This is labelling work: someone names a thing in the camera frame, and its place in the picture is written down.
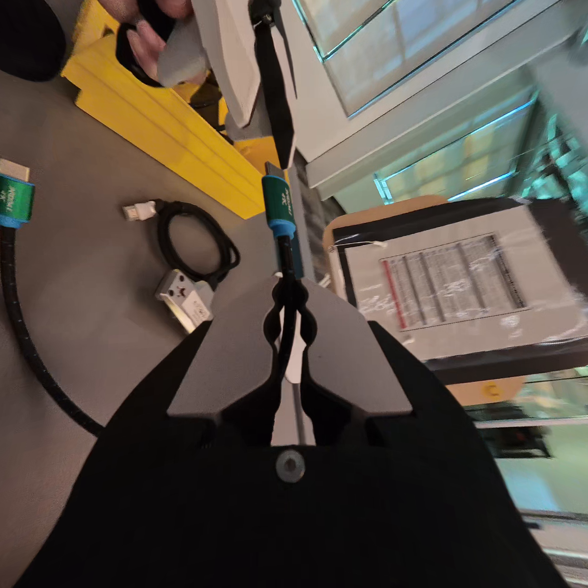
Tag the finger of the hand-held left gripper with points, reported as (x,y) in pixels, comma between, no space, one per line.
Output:
(229,64)
(285,50)

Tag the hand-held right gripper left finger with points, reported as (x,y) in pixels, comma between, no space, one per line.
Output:
(216,367)

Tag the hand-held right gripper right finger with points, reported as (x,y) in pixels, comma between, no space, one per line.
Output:
(358,367)

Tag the small grey hdmi port box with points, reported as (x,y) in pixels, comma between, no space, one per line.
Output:
(183,298)

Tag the person's left hand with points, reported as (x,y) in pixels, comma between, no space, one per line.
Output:
(147,41)

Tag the yellow plastic bin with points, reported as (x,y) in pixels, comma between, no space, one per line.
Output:
(160,124)

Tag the frosted glass window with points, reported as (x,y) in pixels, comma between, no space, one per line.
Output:
(413,46)

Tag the black framed paper sign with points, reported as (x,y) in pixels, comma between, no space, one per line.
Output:
(459,285)

